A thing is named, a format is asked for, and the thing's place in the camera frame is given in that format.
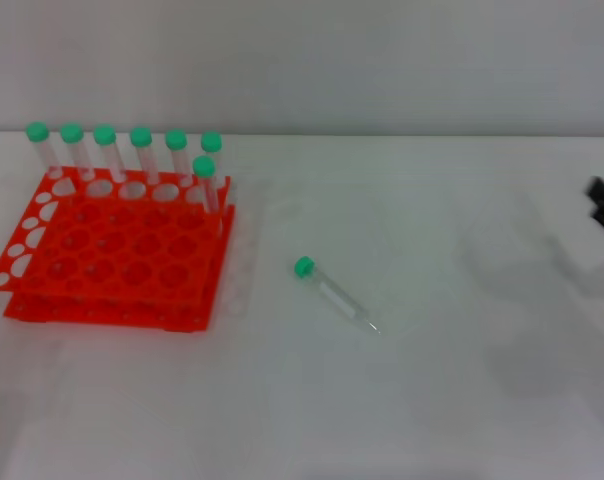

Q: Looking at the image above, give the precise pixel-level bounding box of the red plastic test tube rack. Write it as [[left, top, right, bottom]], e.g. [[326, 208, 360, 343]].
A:
[[0, 167, 238, 335]]

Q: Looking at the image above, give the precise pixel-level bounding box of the green capped clear test tube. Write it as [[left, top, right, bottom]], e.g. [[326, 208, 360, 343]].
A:
[[293, 255, 383, 336], [200, 131, 226, 180], [129, 126, 163, 187], [192, 155, 221, 214], [59, 122, 96, 182], [25, 122, 64, 180], [164, 129, 194, 188], [92, 124, 129, 184]]

